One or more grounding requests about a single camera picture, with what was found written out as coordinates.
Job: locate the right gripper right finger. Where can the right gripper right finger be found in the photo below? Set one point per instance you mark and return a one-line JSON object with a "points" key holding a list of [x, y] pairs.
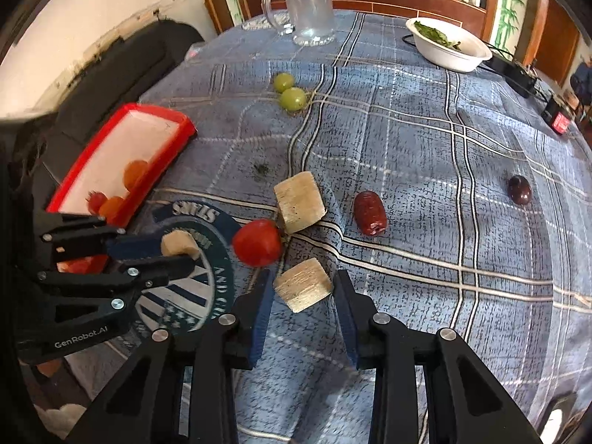
{"points": [[465, 401]]}

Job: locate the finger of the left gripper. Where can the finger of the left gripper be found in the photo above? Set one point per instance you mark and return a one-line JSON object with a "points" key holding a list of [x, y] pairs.
{"points": [[148, 270], [67, 236]]}

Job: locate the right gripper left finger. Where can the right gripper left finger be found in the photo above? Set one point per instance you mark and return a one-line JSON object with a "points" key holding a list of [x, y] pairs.
{"points": [[179, 388]]}

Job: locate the red tomato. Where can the red tomato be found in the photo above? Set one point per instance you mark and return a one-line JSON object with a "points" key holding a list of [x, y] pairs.
{"points": [[83, 266], [258, 243], [94, 201]]}

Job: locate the orange tangerine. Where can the orange tangerine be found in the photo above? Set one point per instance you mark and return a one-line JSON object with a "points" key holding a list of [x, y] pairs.
{"points": [[110, 208], [133, 172]]}

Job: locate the red jujube date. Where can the red jujube date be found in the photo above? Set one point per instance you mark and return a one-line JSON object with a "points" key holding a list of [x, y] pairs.
{"points": [[369, 213]]}

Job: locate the black sofa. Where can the black sofa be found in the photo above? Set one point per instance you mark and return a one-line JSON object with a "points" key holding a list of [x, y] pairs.
{"points": [[54, 138]]}

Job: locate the red rimmed white tray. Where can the red rimmed white tray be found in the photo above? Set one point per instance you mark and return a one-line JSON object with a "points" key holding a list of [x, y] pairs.
{"points": [[135, 131]]}

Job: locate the dark purple grape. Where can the dark purple grape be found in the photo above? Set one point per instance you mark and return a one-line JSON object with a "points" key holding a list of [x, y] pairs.
{"points": [[519, 190]]}

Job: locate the blue plaid tablecloth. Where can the blue plaid tablecloth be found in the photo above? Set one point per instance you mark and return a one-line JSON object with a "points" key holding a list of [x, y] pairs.
{"points": [[438, 148]]}

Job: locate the green grape near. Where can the green grape near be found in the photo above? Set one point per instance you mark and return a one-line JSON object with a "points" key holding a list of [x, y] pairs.
{"points": [[293, 99]]}

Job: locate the green grape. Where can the green grape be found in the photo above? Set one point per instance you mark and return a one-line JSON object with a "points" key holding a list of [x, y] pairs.
{"points": [[293, 99], [283, 81]]}

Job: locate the green grape far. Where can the green grape far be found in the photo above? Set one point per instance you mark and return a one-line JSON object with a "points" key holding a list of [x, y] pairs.
{"points": [[283, 81]]}

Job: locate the glass ashtray dish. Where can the glass ashtray dish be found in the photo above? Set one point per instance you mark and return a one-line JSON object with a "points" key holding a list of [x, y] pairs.
{"points": [[261, 22]]}

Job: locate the dark sauce bottle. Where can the dark sauce bottle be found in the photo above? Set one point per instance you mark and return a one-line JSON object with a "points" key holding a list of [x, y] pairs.
{"points": [[557, 114]]}

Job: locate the black power adapter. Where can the black power adapter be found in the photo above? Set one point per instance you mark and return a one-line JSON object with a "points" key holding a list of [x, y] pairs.
{"points": [[521, 80]]}

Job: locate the clear glass pitcher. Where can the clear glass pitcher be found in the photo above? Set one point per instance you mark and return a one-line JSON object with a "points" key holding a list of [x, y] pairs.
{"points": [[310, 22]]}

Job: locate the white bowl with greens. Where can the white bowl with greens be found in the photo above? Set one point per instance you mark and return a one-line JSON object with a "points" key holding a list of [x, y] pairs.
{"points": [[447, 45]]}

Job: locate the wooden sideboard cabinet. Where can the wooden sideboard cabinet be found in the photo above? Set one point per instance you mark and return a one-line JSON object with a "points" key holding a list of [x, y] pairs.
{"points": [[474, 19]]}

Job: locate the blue jacket on post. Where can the blue jacket on post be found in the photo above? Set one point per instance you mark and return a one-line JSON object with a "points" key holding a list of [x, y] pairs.
{"points": [[581, 83]]}

